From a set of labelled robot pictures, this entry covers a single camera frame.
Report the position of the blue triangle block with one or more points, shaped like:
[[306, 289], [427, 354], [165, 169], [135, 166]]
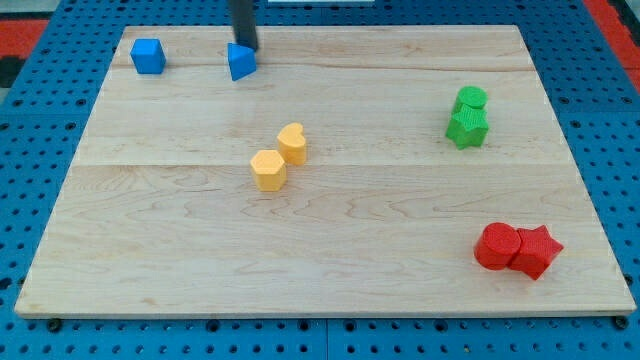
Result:
[[241, 61]]

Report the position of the light wooden board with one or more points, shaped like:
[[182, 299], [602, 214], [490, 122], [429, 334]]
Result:
[[159, 216]]

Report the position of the yellow heart block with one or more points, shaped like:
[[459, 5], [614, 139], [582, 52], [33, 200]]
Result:
[[292, 144]]

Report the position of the yellow hexagon block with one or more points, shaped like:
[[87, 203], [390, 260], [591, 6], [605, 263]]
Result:
[[268, 170]]

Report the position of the green star block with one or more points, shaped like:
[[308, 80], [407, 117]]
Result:
[[468, 127]]

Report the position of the green cylinder block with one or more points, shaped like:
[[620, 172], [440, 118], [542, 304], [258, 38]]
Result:
[[472, 96]]

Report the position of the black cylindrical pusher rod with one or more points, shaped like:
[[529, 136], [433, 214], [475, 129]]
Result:
[[243, 23]]

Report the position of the red cylinder block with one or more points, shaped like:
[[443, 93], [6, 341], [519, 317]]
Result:
[[497, 246]]

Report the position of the blue cube block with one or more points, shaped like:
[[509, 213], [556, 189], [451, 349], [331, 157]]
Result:
[[148, 56]]

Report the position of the red star block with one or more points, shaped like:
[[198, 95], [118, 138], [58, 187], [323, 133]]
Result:
[[537, 251]]

